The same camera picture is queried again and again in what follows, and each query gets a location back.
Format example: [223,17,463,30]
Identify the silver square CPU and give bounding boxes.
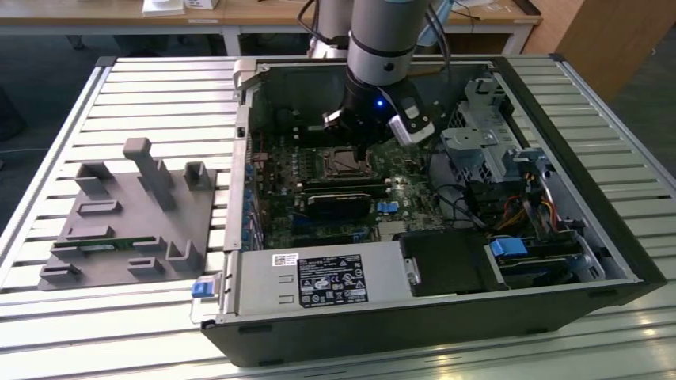
[331,154,362,173]

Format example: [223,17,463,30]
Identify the metal socket cover frame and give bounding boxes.
[318,148,374,178]

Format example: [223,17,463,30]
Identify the CPU socket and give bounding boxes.
[315,146,375,180]

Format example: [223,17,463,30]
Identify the black installed RAM stick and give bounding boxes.
[304,184,390,194]
[304,177,387,188]

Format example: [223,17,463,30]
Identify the green motherboard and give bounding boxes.
[247,125,450,253]

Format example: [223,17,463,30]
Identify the grey metal drive cage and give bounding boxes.
[440,77,556,185]

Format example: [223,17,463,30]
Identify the black graphics card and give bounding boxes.
[304,192,374,222]

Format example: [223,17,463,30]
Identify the silver chipset heat sink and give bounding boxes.
[379,221,408,241]

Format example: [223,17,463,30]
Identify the black plastic shroud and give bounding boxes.
[395,231,508,298]

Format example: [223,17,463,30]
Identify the blue disk carrier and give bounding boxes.
[488,236,530,262]

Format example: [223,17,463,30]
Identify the plain white box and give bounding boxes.
[140,0,187,17]

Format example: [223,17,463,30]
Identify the silver power supply unit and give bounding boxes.
[224,240,424,317]

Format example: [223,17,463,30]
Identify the wooden cabinet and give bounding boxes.
[520,0,676,102]

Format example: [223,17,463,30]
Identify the black hard disk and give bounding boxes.
[499,255,578,284]

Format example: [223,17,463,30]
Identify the grey parts rack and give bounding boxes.
[39,137,220,292]

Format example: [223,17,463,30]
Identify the wooden desk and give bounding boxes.
[0,0,546,56]

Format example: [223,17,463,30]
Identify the blue case latch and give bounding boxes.
[191,276,219,300]

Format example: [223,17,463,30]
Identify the green RAM stick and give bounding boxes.
[52,236,160,251]

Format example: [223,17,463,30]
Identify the black open PC case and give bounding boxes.
[199,53,668,368]

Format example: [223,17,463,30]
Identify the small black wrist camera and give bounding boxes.
[320,111,354,138]

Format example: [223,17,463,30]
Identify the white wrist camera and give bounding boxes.
[388,97,438,146]

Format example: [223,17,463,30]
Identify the grey case handle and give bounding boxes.
[231,59,266,90]

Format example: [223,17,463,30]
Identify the black cable bundle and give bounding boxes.
[432,184,498,230]

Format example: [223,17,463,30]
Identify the yellow red wire bundle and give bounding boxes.
[496,196,562,234]

